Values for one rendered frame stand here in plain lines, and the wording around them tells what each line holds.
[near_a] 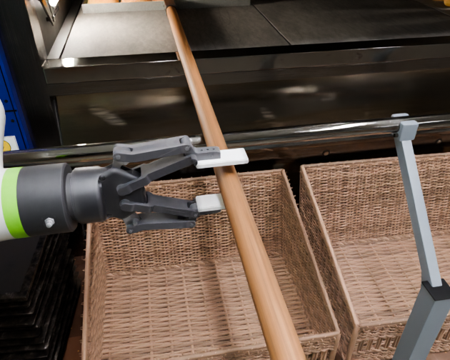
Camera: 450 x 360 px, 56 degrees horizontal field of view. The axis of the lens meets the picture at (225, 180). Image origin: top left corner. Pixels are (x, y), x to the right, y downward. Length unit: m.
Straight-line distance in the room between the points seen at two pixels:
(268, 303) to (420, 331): 0.51
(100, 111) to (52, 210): 0.60
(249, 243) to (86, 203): 0.21
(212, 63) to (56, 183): 0.62
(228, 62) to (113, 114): 0.32
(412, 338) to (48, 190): 0.70
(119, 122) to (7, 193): 0.60
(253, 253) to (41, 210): 0.26
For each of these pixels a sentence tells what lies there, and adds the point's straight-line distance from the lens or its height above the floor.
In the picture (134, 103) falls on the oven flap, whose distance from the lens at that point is 1.12.
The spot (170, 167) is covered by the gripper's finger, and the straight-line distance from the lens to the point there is 0.56.
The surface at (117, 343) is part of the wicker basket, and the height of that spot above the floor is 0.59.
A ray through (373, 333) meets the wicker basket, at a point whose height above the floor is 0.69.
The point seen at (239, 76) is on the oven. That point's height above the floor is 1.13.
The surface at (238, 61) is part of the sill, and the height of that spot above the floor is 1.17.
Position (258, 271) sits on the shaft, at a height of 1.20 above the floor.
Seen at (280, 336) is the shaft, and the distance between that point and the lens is 0.40.
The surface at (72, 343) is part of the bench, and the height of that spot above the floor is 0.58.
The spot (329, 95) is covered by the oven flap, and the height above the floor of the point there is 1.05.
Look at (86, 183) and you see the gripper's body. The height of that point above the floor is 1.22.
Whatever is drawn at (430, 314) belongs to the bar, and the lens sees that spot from 0.86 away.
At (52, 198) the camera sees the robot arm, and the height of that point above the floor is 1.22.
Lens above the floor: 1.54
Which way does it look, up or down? 36 degrees down
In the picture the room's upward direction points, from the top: straight up
